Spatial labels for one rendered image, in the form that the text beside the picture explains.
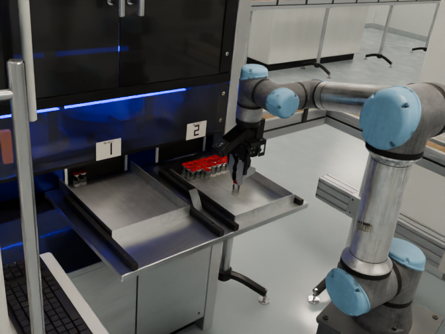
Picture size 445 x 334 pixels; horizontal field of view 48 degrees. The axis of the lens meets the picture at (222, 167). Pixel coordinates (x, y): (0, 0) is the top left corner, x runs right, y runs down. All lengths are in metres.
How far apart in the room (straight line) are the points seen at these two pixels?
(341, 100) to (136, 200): 0.70
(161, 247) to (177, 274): 0.69
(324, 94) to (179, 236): 0.55
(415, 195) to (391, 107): 2.07
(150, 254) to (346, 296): 0.51
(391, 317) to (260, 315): 1.24
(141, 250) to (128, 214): 0.18
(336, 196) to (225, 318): 0.81
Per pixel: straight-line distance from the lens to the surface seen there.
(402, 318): 1.39
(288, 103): 1.30
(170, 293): 2.11
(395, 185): 1.08
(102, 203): 1.57
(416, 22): 10.41
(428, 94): 1.07
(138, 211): 1.54
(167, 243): 1.40
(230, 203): 1.61
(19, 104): 0.81
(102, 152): 1.58
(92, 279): 1.82
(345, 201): 2.57
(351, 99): 1.28
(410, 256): 1.29
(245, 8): 1.76
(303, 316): 2.58
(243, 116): 1.41
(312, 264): 2.93
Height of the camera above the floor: 1.70
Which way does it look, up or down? 26 degrees down
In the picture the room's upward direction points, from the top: 6 degrees clockwise
